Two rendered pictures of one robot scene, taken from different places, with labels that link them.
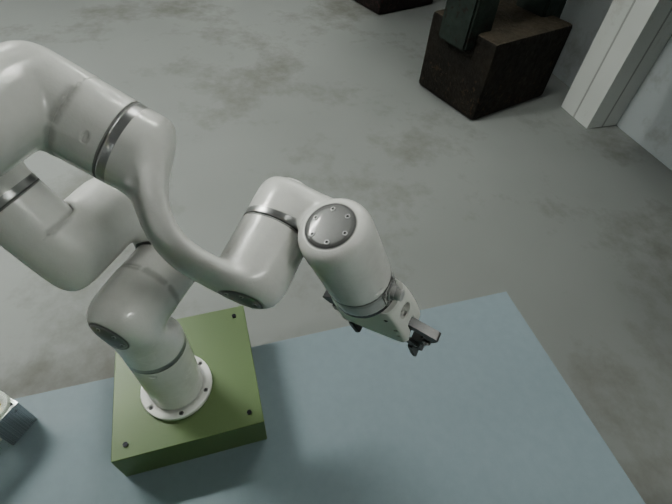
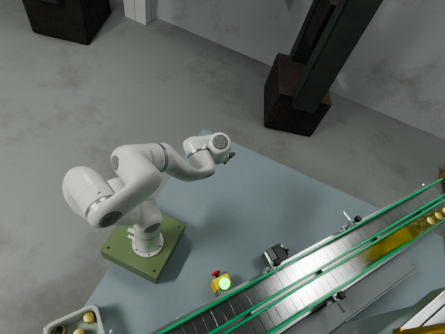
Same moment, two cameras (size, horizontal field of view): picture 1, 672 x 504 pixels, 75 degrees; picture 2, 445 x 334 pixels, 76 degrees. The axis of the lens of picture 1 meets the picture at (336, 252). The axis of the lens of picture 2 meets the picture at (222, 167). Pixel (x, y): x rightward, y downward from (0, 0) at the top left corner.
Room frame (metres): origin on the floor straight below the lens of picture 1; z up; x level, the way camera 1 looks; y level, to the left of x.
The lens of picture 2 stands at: (-0.03, 0.53, 2.02)
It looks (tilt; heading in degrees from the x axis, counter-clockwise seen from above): 53 degrees down; 297
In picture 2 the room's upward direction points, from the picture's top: 19 degrees clockwise
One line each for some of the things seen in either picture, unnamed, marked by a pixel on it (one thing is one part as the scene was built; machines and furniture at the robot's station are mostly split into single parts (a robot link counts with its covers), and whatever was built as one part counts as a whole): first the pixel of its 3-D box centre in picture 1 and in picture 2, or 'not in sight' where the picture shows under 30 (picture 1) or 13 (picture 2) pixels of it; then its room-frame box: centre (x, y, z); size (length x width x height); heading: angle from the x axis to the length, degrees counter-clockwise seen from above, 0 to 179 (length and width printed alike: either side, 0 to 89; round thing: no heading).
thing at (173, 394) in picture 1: (166, 360); (144, 234); (0.34, 0.28, 0.92); 0.16 x 0.13 x 0.15; 26
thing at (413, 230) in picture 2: not in sight; (406, 234); (-0.45, -0.52, 1.02); 0.06 x 0.06 x 0.28; 71
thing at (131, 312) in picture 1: (144, 313); (145, 217); (0.33, 0.27, 1.07); 0.13 x 0.10 x 0.16; 164
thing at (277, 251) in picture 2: not in sight; (274, 257); (-0.10, -0.11, 0.79); 0.08 x 0.08 x 0.08; 71
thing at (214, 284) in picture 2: not in sight; (222, 285); (-0.01, 0.15, 0.79); 0.07 x 0.07 x 0.07; 71
